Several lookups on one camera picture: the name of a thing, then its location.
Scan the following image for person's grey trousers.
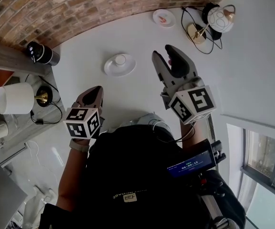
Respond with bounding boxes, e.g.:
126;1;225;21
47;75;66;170
113;113;172;138

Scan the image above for small white cup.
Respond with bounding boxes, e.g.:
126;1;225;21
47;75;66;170
114;53;128;66

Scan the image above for person's right hand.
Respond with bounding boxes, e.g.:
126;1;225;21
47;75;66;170
177;77;205;92

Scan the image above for black device blue screen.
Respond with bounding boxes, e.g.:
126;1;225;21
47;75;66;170
166;139;226;185

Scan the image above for black lamp cable with switch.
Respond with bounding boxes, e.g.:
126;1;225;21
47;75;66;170
30;75;64;125

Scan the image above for dark framed window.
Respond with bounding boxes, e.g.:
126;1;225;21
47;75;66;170
240;127;275;196

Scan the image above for white shade brass table lamp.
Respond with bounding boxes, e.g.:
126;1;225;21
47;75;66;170
0;82;54;115

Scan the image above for black power adapter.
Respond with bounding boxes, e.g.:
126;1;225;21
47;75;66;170
202;2;223;41

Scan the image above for thin black looped cable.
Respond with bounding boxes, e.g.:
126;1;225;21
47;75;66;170
181;6;224;55

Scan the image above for small white plate pink print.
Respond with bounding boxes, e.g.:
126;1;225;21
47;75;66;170
153;9;177;29

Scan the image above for globe shade brass lamp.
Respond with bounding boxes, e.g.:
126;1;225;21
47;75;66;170
187;4;236;44

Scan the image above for thin gripper cable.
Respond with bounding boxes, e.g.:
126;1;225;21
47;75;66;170
151;119;196;143

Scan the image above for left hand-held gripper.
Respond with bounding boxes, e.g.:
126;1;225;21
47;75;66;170
62;85;105;140

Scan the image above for grey shoulder strap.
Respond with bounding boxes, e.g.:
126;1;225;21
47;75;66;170
200;194;234;229

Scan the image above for person's black top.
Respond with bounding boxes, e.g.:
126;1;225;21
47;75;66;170
39;125;246;229

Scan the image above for black thermos bottle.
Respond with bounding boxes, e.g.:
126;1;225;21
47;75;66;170
26;41;61;67

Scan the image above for grey wooden shelf unit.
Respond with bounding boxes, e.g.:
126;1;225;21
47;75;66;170
0;39;66;152

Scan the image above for person's left forearm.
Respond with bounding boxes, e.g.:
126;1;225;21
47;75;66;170
56;138;91;212

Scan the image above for beige wrist strap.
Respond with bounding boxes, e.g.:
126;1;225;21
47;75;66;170
70;139;91;153

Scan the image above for person's right forearm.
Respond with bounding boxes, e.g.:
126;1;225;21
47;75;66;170
179;117;213;151

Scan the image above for grey flat board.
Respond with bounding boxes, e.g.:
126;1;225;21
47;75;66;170
0;165;29;229

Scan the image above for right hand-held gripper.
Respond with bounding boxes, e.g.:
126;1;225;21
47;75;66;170
151;44;217;125

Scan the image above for white saucer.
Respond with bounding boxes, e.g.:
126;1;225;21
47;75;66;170
103;53;137;77

